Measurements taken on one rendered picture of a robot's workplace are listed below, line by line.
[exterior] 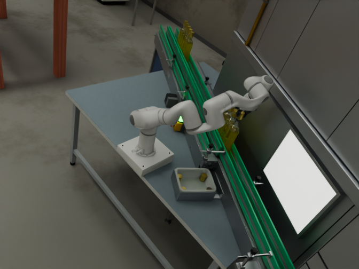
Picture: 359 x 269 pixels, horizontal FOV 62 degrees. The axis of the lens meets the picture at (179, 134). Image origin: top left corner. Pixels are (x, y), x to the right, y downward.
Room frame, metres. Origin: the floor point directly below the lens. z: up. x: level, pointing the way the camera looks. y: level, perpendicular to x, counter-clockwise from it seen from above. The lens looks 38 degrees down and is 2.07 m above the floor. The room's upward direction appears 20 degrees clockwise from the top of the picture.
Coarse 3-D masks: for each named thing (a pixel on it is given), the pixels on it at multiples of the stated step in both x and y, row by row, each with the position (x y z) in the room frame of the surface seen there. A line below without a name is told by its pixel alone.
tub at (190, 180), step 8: (176, 168) 1.25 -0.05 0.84; (184, 168) 1.27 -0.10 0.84; (192, 168) 1.30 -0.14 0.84; (200, 168) 1.32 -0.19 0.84; (176, 176) 1.19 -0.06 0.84; (184, 176) 1.27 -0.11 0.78; (192, 176) 1.29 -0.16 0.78; (200, 176) 1.32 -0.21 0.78; (208, 176) 1.30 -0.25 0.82; (184, 184) 1.22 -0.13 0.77; (192, 184) 1.24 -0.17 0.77; (200, 184) 1.26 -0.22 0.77; (208, 184) 1.26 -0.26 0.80
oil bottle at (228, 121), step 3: (225, 120) 1.56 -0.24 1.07; (228, 120) 1.54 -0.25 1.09; (225, 123) 1.54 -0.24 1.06; (228, 123) 1.52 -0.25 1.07; (231, 123) 1.53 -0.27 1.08; (222, 126) 1.56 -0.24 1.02; (225, 126) 1.53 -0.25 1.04; (222, 129) 1.55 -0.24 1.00; (225, 129) 1.52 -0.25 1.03; (222, 132) 1.53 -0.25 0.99; (222, 135) 1.52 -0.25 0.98
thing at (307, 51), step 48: (288, 0) 1.82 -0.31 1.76; (336, 0) 1.52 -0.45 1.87; (240, 48) 2.02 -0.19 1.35; (288, 48) 1.64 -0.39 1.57; (336, 48) 1.39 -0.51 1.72; (288, 96) 1.47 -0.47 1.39; (336, 96) 1.25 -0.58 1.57; (240, 144) 1.61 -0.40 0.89; (336, 144) 1.12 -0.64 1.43; (288, 240) 0.99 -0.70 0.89
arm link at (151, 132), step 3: (144, 108) 1.32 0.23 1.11; (147, 108) 1.33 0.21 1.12; (150, 108) 1.33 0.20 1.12; (153, 108) 1.34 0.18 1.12; (141, 111) 1.29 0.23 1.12; (141, 129) 1.31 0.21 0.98; (144, 129) 1.30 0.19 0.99; (147, 129) 1.30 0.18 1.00; (150, 129) 1.30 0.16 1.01; (153, 129) 1.31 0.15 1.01; (156, 129) 1.33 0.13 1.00; (141, 132) 1.30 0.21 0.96; (144, 132) 1.29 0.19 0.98; (147, 132) 1.29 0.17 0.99; (150, 132) 1.30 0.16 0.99; (153, 132) 1.31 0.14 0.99; (156, 132) 1.34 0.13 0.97; (147, 135) 1.29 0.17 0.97; (150, 135) 1.30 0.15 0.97; (153, 135) 1.31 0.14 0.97
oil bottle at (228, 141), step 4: (232, 124) 1.50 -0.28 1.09; (228, 128) 1.50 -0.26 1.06; (232, 128) 1.48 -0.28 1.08; (236, 128) 1.48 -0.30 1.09; (228, 132) 1.48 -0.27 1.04; (232, 132) 1.47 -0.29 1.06; (236, 132) 1.48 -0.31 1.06; (224, 136) 1.50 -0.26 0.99; (228, 136) 1.47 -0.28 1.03; (232, 136) 1.47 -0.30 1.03; (236, 136) 1.48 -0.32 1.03; (224, 140) 1.48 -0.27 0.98; (228, 140) 1.47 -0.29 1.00; (232, 140) 1.48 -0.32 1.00; (224, 144) 1.47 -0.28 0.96; (228, 144) 1.47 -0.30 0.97; (232, 144) 1.49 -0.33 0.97; (228, 148) 1.48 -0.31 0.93; (228, 152) 1.49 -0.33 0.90
